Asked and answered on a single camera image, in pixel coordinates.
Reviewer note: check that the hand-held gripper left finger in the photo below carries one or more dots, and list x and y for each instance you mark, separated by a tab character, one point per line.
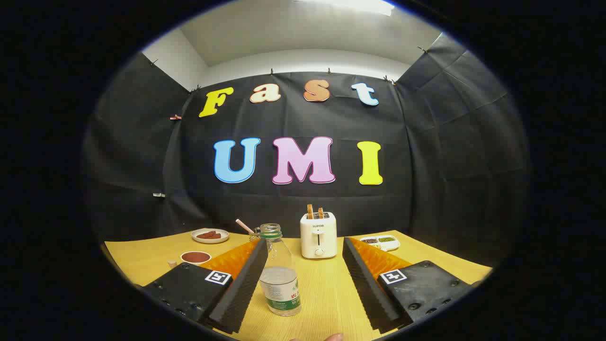
239	291

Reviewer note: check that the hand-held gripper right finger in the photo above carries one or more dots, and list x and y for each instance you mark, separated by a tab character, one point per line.
367	289

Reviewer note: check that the clear plastic bottle green label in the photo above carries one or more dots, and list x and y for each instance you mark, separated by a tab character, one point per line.
279	284

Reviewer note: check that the wooden table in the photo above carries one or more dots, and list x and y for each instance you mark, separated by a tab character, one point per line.
322	293

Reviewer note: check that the white divided dish with beans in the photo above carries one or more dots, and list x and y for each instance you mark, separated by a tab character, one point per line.
381	242

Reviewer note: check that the white round plate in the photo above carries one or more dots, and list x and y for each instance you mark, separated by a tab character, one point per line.
210	239

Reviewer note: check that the red checkered straw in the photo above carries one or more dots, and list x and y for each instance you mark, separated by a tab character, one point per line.
244	226

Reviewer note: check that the white toaster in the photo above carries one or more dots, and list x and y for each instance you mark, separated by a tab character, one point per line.
318	237

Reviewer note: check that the black backdrop cloth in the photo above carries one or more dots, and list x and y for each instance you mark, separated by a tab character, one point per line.
293	203

